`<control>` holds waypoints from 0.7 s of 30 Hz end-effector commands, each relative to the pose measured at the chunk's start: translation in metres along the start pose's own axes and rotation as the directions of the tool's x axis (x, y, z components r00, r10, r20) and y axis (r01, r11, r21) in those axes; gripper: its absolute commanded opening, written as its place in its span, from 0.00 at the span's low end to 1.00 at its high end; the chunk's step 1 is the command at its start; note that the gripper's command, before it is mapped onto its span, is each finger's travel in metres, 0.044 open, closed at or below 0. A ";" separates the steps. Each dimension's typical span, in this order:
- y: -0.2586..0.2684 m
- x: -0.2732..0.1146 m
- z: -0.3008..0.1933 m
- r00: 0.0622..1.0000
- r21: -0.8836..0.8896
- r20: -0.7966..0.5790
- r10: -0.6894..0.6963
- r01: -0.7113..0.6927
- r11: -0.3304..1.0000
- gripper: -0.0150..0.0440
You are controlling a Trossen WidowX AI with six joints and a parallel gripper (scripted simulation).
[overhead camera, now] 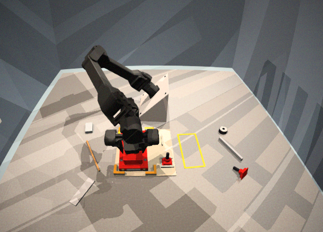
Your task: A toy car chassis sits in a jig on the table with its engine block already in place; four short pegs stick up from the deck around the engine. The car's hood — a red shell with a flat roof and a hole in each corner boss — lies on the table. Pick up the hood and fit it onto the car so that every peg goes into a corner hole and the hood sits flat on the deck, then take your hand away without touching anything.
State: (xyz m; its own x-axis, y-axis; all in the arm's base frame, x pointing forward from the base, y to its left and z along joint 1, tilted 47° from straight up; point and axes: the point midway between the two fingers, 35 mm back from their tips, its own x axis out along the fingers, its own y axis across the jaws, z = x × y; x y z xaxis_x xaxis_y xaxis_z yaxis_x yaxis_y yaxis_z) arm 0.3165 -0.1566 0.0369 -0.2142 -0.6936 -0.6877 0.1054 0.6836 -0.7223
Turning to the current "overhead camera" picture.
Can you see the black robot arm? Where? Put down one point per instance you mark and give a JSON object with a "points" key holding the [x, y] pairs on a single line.
{"points": [[111, 99]]}

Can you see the beige flat bar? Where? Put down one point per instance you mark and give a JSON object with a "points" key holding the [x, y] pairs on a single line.
{"points": [[82, 191]]}

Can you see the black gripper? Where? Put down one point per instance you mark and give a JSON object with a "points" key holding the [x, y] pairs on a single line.
{"points": [[151, 137]]}

